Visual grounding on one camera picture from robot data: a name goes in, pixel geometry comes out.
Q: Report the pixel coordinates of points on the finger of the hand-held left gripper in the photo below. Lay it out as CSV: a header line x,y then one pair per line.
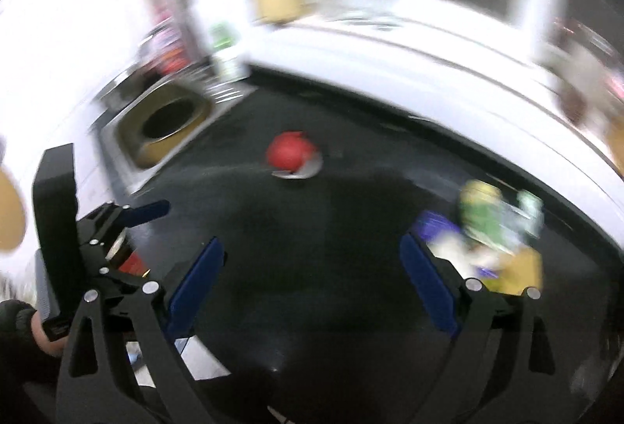
x,y
148,211
119,276

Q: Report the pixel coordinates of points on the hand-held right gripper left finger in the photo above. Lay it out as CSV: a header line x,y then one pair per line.
x,y
195,287

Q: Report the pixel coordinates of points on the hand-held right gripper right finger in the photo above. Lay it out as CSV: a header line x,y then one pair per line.
x,y
429,287

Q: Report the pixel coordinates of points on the person's left forearm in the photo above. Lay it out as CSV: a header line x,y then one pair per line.
x,y
17,321

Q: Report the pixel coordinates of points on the red box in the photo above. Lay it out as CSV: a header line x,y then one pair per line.
x,y
132,264

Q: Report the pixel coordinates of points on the white crumpled tissue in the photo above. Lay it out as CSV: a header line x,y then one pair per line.
x,y
456,256

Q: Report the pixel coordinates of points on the round wooden board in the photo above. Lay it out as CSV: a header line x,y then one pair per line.
x,y
9,209

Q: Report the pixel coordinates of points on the yellow basin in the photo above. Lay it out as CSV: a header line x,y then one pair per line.
x,y
146,151

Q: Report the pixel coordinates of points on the green can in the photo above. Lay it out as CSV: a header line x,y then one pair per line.
x,y
480,212

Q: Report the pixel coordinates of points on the steel sink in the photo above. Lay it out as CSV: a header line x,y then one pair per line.
x,y
119,87

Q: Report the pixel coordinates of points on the clear plastic packet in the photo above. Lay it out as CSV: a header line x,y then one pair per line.
x,y
529,209

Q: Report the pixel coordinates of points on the red round object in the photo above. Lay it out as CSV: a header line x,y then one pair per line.
x,y
287,153

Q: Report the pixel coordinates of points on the red printed packets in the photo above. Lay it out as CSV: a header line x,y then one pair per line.
x,y
165,48

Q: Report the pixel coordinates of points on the green bottle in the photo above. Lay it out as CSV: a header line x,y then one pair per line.
x,y
225,43

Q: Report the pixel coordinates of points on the metal faucet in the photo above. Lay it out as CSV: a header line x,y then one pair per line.
x,y
183,4

